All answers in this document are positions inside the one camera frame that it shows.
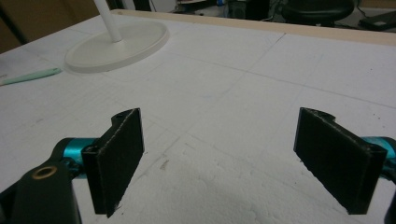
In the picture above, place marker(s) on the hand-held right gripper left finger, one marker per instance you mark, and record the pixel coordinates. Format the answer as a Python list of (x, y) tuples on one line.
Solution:
[(115, 161)]

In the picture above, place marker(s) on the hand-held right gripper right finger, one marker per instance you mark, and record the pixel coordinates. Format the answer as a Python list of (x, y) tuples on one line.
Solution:
[(336, 161)]

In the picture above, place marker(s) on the white lamp stand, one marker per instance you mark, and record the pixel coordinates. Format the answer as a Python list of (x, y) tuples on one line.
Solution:
[(115, 49)]

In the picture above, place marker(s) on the light green pen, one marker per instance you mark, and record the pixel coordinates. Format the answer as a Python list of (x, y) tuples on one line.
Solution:
[(29, 76)]

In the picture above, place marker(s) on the dark flat device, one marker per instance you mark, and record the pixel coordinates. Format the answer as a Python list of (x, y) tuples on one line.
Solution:
[(378, 21)]

